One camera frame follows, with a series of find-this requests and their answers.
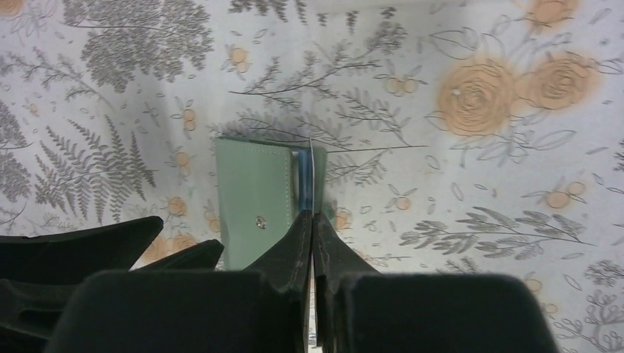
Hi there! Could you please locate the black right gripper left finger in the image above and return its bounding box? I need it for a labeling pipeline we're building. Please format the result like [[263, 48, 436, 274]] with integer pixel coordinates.
[[46, 210, 313, 352]]

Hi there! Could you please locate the thin credit card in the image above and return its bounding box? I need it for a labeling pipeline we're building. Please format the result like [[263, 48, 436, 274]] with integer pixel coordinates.
[[308, 135, 316, 213]]

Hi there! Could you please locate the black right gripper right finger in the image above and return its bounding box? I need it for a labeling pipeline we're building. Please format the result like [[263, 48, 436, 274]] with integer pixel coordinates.
[[312, 213, 559, 352]]

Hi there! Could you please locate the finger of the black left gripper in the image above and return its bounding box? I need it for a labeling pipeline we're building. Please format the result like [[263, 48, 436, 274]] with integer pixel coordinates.
[[1, 240, 224, 352], [1, 216, 163, 285]]

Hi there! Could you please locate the green leather card holder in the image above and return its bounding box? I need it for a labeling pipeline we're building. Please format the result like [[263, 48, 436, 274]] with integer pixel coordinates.
[[215, 136, 327, 270]]

